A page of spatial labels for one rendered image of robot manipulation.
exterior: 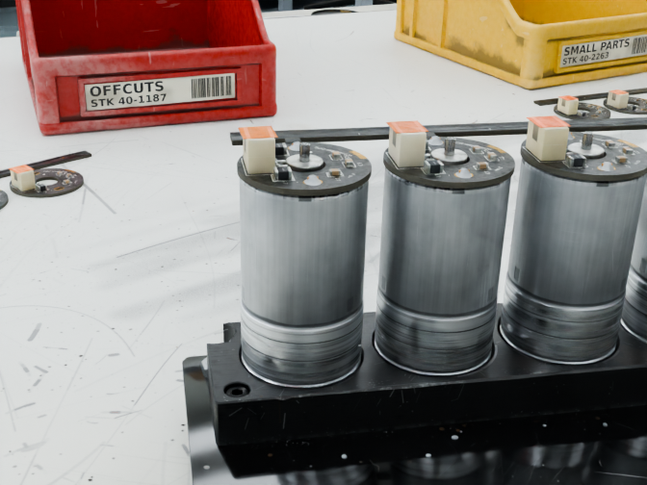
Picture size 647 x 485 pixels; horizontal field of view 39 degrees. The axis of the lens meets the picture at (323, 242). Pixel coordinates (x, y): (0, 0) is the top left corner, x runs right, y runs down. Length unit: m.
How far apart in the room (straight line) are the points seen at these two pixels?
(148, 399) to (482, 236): 0.09
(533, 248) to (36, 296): 0.14
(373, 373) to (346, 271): 0.02
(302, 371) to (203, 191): 0.15
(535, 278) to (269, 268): 0.05
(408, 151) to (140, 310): 0.11
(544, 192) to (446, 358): 0.04
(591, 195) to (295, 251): 0.06
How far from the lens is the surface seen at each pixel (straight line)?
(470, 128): 0.20
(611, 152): 0.19
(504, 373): 0.19
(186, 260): 0.28
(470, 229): 0.17
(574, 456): 0.19
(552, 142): 0.18
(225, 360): 0.19
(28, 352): 0.24
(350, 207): 0.17
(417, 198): 0.17
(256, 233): 0.17
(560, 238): 0.18
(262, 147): 0.17
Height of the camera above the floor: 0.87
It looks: 25 degrees down
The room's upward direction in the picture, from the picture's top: 2 degrees clockwise
